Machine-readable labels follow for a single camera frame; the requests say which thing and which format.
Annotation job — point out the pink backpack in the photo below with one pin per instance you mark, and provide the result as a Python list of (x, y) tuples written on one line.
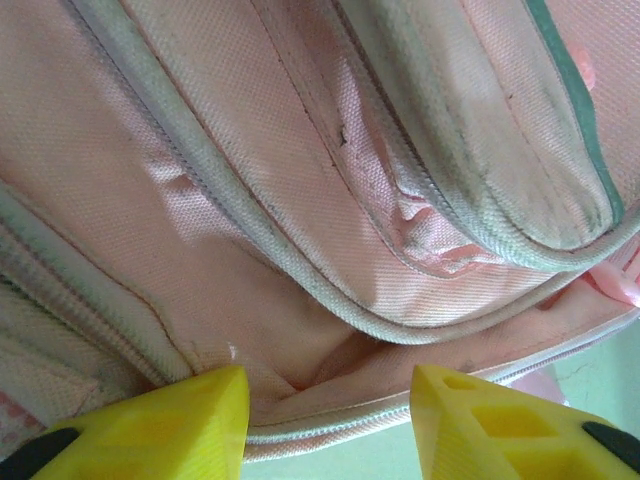
[(250, 200)]

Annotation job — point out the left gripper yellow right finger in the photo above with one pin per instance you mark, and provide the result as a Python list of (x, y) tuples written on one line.
[(490, 435)]

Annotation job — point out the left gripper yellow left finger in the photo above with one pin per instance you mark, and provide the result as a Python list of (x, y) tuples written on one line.
[(165, 430)]

